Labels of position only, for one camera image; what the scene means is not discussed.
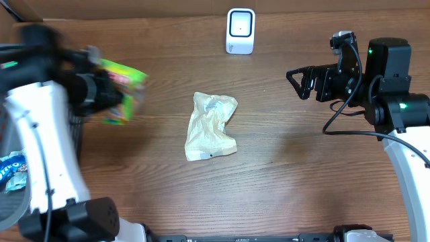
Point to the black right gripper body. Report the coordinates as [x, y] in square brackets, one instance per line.
[343, 82]

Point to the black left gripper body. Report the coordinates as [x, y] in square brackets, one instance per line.
[87, 96]

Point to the green Haribo gummy bag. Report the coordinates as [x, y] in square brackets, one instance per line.
[131, 84]

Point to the teal snack packet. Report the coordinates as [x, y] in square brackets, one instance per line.
[19, 179]

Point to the beige pastry snack bag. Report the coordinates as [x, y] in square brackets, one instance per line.
[206, 134]

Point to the blue Oreo packet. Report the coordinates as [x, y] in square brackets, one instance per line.
[9, 166]

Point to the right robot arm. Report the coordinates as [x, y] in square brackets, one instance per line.
[381, 88]

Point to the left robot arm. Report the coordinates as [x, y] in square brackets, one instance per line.
[46, 88]

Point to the white barcode scanner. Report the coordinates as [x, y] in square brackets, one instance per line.
[240, 31]

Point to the cardboard back board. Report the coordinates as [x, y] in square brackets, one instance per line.
[34, 10]

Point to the grey plastic mesh basket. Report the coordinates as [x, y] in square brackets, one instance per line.
[15, 204]

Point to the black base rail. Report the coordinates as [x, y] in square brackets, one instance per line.
[340, 233]

